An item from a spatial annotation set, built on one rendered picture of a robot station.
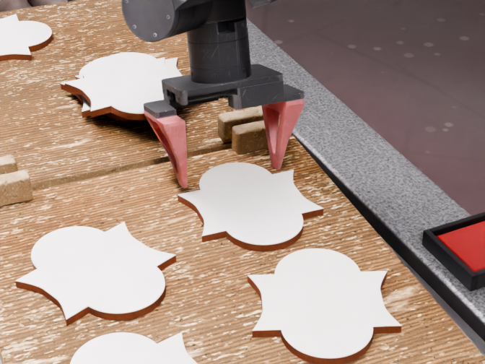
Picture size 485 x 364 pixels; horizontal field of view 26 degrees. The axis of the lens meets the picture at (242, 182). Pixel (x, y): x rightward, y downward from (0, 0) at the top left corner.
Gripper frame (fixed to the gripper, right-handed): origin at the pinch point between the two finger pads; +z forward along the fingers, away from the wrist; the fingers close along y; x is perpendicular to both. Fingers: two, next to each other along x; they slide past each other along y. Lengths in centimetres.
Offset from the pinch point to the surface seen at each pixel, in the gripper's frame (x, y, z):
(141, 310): -14.9, -14.0, 5.6
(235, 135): 3.9, 2.3, -2.1
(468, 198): 124, 106, 60
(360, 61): 197, 115, 38
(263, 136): 3.7, 5.2, -1.6
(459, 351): -27.6, 8.0, 9.5
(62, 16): 41.9, -6.0, -10.8
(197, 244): -7.6, -6.4, 3.9
